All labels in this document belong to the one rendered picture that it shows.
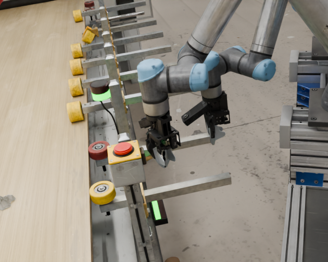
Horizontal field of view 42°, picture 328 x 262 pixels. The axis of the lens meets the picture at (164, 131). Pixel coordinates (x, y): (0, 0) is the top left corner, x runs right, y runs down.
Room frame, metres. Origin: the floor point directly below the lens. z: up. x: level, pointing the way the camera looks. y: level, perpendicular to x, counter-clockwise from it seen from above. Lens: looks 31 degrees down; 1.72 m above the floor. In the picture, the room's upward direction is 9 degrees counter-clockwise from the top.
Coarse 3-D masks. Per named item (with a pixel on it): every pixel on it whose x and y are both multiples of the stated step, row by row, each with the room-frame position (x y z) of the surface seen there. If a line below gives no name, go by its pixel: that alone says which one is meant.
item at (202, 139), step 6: (180, 138) 1.35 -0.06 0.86; (186, 138) 1.34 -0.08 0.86; (192, 138) 1.33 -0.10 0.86; (198, 138) 1.33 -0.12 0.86; (204, 138) 1.33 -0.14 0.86; (186, 144) 1.32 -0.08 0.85; (192, 144) 1.32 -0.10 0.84; (198, 144) 1.32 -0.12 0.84; (144, 150) 1.31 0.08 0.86; (96, 162) 1.29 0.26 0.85; (102, 162) 1.29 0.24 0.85; (108, 162) 1.29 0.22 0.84
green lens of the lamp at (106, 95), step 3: (108, 90) 1.26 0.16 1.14; (105, 93) 1.25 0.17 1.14; (108, 93) 1.26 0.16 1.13; (93, 96) 1.25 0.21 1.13; (96, 96) 1.25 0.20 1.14; (99, 96) 1.24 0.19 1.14; (102, 96) 1.24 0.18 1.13; (105, 96) 1.25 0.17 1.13; (108, 96) 1.25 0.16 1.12; (93, 99) 1.26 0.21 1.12; (96, 99) 1.25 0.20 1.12; (99, 99) 1.24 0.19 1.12; (102, 99) 1.24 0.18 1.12; (105, 99) 1.25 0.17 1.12
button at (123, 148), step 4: (120, 144) 0.78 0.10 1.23; (124, 144) 0.78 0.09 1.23; (128, 144) 0.77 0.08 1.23; (116, 148) 0.77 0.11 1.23; (120, 148) 0.76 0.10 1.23; (124, 148) 0.76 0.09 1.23; (128, 148) 0.76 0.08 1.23; (116, 152) 0.75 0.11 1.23; (120, 152) 0.75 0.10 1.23; (124, 152) 0.75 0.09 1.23; (128, 152) 0.75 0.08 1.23
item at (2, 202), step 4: (0, 196) 1.08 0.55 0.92; (4, 196) 1.09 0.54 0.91; (8, 196) 1.08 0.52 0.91; (12, 196) 1.08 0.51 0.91; (0, 200) 1.07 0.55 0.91; (4, 200) 1.07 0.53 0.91; (8, 200) 1.07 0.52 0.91; (12, 200) 1.07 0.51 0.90; (0, 204) 1.05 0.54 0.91; (4, 204) 1.05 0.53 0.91; (8, 204) 1.05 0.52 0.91; (0, 208) 1.04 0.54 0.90; (4, 208) 1.04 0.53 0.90
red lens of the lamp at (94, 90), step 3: (90, 84) 1.28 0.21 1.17; (90, 87) 1.26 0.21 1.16; (93, 87) 1.25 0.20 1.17; (96, 87) 1.25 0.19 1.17; (99, 87) 1.24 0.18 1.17; (102, 87) 1.24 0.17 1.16; (105, 87) 1.25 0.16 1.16; (108, 87) 1.27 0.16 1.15; (93, 90) 1.25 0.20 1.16; (96, 90) 1.24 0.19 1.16; (99, 90) 1.24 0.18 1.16; (102, 90) 1.24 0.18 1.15; (105, 90) 1.25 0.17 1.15; (93, 93) 1.25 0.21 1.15; (96, 93) 1.24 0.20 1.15; (99, 93) 1.24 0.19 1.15; (102, 93) 1.24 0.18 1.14
